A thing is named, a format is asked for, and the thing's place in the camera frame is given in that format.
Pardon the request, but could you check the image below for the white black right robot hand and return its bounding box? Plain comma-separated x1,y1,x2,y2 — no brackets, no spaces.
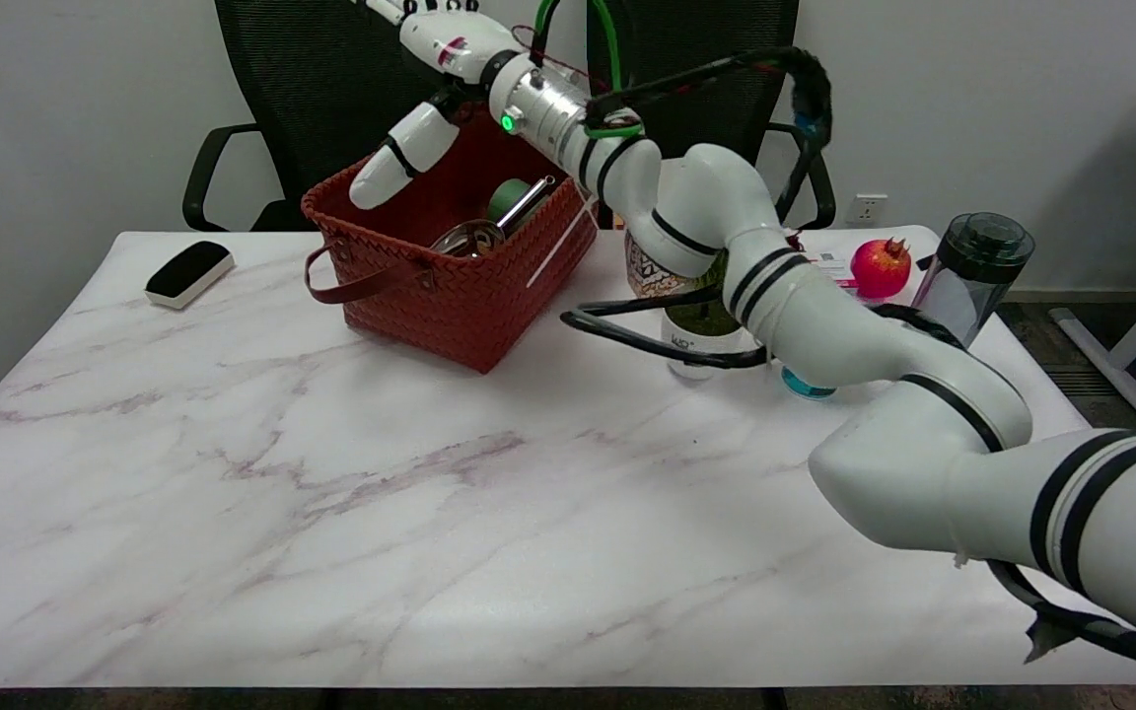
348,0,522,211

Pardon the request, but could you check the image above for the red woven basket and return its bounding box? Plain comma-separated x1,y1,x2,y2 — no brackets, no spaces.
301,95,601,375

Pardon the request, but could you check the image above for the black mesh office chair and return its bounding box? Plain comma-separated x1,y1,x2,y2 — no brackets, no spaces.
181,0,443,234
586,0,837,231

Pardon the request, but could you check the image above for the green round container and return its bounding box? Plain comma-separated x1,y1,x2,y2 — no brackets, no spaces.
486,178,532,224

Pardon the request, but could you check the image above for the steel ladle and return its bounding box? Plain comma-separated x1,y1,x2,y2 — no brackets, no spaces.
430,176,558,258

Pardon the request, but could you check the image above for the popcorn paper box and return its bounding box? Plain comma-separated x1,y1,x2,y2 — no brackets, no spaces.
623,229,705,300

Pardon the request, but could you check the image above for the black white board eraser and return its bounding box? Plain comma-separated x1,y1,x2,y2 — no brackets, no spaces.
144,241,236,312

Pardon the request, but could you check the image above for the green ball plant white pot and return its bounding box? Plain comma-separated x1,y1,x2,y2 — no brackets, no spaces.
660,250,758,383

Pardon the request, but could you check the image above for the pink white carton box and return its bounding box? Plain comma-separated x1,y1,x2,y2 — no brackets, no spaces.
797,250,861,293

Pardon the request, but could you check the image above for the red pomegranate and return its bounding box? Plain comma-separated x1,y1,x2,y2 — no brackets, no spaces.
849,237,913,301

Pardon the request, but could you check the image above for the pink teal cup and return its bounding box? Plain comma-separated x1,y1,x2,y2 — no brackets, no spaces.
781,366,838,400

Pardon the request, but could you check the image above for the clear bottle dark lid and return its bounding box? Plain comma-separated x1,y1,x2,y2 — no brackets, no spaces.
911,211,1036,348

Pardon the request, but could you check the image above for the green cable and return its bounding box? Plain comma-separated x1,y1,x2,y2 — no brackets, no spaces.
532,0,646,141

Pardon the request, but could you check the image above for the white desk leg frame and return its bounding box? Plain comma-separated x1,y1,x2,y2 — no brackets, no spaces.
1049,254,1136,447

